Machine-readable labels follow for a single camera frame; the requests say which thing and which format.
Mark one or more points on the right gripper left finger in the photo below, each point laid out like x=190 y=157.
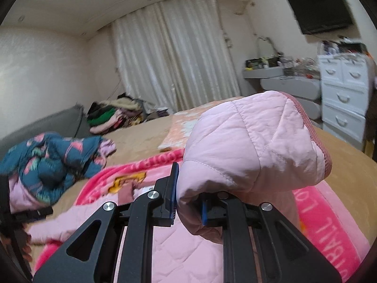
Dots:
x=116 y=241

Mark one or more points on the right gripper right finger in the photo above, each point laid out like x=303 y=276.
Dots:
x=262 y=245

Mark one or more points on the pink quilted jacket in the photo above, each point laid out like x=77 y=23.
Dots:
x=259 y=148

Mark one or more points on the pile of mixed clothes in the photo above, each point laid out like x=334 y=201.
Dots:
x=109 y=115

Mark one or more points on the person's left hand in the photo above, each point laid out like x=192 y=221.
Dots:
x=26 y=249

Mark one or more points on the pink cartoon fleece blanket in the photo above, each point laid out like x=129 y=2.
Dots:
x=179 y=256

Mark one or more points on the blue floral padded garment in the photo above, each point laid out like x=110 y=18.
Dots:
x=41 y=169

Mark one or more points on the peach floral pillow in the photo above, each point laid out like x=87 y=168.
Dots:
x=183 y=123

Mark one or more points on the tan bed cover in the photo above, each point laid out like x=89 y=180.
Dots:
x=353 y=175

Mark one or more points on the grey bed headboard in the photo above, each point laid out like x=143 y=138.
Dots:
x=70 y=122

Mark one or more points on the white striped curtain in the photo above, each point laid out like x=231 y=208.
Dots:
x=173 y=54

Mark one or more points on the grey curved vanity desk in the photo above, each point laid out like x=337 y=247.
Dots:
x=306 y=91

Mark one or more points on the white drawer dresser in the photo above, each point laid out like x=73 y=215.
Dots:
x=347 y=83

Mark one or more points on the black wall television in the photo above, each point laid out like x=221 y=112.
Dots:
x=320 y=16

